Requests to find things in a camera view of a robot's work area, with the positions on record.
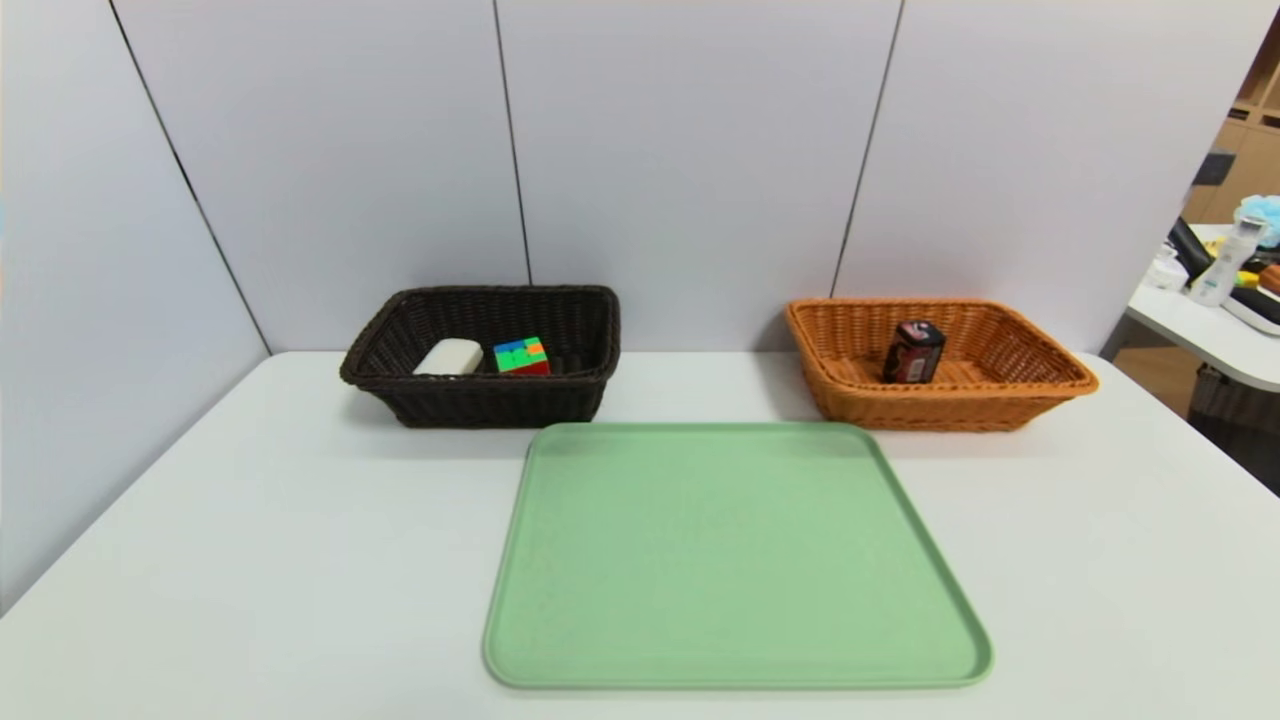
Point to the colourful puzzle cube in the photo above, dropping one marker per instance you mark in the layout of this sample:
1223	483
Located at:
521	356

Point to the orange wicker basket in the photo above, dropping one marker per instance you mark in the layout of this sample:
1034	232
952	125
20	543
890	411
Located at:
930	410

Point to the wooden shelf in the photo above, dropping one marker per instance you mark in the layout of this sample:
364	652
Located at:
1255	170

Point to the small white cup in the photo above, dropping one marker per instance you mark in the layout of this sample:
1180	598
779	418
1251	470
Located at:
1166	272

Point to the black red snack box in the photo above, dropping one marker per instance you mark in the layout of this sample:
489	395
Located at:
915	355

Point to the white side table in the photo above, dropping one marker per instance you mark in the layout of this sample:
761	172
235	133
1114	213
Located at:
1200	335

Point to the white flat tray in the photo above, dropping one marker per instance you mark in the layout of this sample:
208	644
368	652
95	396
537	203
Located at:
1255	310

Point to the black bag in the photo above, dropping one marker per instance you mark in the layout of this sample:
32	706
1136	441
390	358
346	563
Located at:
1188	245

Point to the white soap bar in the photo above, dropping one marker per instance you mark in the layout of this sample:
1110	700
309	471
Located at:
450	356

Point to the clear plastic bottle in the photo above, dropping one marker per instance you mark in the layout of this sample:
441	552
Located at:
1228	262

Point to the green plastic tray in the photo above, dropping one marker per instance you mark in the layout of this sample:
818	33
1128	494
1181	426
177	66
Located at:
720	580

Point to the dark brown wicker basket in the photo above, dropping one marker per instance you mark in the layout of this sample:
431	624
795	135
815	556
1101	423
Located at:
480	405

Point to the grey woven bin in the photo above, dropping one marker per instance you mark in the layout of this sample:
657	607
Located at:
1235	400

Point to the dark grey box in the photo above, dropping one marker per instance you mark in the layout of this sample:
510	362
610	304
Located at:
1215	167

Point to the blue fluffy sponge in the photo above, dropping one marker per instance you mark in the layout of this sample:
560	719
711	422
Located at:
1262	208

